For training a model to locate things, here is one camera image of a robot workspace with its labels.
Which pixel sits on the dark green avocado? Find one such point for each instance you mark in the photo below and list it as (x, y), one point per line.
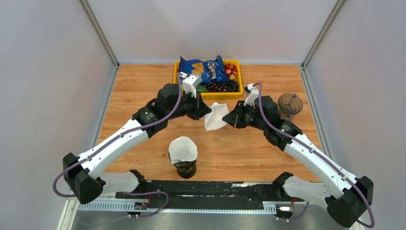
(202, 89)

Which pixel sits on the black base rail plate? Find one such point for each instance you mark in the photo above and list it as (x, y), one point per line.
(214, 195)

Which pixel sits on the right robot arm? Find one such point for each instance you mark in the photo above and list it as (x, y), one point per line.
(345, 196)

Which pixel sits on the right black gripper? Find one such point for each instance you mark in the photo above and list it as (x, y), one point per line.
(234, 118)

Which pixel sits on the dark purple grapes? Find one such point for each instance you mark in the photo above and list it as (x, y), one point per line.
(231, 86)

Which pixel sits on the blue chips bag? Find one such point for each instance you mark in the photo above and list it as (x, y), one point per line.
(209, 71)

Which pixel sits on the yellow plastic tray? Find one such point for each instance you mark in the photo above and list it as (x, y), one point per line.
(217, 95)

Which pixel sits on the dark coffee dripper on stand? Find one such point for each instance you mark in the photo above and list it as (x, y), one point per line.
(186, 169)

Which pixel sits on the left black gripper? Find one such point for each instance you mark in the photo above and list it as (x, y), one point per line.
(199, 107)

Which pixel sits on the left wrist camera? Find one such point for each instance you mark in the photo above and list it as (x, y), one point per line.
(190, 83)

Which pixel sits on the red peaches bunch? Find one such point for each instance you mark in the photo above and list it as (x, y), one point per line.
(231, 71)

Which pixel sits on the white paper coffee filter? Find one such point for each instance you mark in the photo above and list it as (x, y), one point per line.
(182, 149)

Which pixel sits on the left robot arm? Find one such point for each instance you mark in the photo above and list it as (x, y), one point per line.
(85, 174)

